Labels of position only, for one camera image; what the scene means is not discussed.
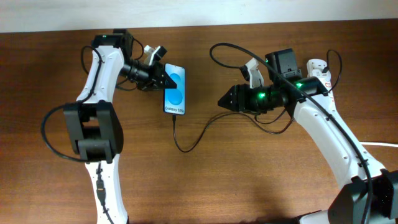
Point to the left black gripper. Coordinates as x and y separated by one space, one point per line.
153 82

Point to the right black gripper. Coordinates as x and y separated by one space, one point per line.
238 103

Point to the blue Galaxy smartphone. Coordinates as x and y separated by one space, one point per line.
174 98

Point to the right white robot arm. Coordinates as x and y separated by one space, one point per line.
368 191

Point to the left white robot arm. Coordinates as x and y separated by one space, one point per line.
95 133

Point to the black charger plug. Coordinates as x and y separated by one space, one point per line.
325 69

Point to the white power strip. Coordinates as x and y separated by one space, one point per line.
315 68

